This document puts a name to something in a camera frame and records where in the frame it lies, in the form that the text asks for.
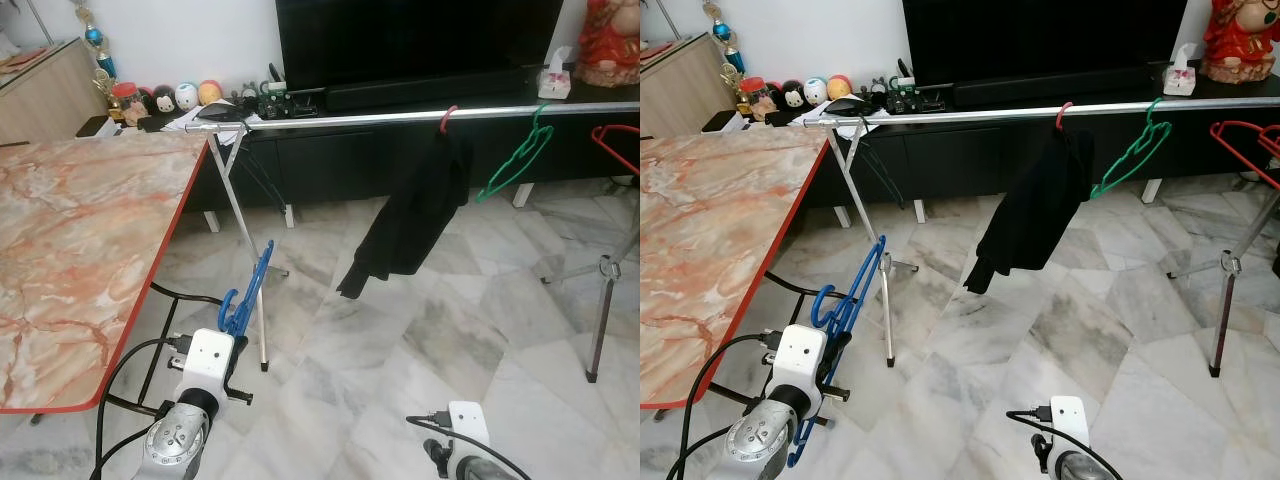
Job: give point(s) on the green plastic hanger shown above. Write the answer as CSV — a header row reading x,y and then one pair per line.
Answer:
x,y
482,195
1094,192

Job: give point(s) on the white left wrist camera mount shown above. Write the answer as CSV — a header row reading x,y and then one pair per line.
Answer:
x,y
205,365
797,362

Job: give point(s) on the black garment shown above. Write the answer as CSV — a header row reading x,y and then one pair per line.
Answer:
x,y
1035,210
415,215

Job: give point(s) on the white round plush toy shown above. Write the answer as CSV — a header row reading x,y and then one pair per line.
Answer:
x,y
187,96
815,91

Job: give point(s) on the gold trophy with blue ball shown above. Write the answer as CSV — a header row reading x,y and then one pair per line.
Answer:
x,y
95,40
722,32

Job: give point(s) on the white pink tissue box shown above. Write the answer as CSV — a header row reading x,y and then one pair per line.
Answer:
x,y
555,82
1180,78

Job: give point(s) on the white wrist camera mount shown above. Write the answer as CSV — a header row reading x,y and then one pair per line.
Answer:
x,y
205,365
468,428
797,362
1068,423

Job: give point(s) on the black TV cabinet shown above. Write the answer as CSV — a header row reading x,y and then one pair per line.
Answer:
x,y
940,160
320,165

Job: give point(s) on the pink plastic hanger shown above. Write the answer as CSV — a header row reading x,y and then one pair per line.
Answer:
x,y
1060,117
444,122

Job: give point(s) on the black soundbar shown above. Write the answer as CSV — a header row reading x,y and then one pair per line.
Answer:
x,y
425,90
1050,87

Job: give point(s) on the clear jar with red lid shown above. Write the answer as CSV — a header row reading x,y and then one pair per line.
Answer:
x,y
124,105
757,100

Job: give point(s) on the white paper sheet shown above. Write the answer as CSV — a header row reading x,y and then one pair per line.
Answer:
x,y
185,125
808,120

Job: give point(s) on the black green electronics kit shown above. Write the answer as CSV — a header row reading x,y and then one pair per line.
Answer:
x,y
905,98
280,102

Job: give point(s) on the silver clothes rack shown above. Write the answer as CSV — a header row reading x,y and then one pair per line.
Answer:
x,y
350,118
980,113

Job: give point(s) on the light wooden sideboard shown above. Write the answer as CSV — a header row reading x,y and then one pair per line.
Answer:
x,y
45,95
685,90

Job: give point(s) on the marble table with red edge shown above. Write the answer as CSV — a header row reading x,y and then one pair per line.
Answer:
x,y
80,250
720,230

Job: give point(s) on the yellow round plush toy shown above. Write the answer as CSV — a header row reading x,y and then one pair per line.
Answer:
x,y
839,87
210,93

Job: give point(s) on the blue plastic hanger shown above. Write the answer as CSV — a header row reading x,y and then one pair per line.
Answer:
x,y
845,305
240,315

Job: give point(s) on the red laughing Buddha statue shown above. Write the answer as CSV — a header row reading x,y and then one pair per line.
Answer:
x,y
610,45
1240,40

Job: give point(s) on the black flat television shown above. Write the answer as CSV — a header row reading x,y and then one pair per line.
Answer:
x,y
1045,38
420,40

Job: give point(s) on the red plastic hanger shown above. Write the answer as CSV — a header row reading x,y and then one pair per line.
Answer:
x,y
1218,130
600,135

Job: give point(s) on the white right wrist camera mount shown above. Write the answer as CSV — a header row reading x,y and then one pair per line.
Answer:
x,y
1068,423
468,428

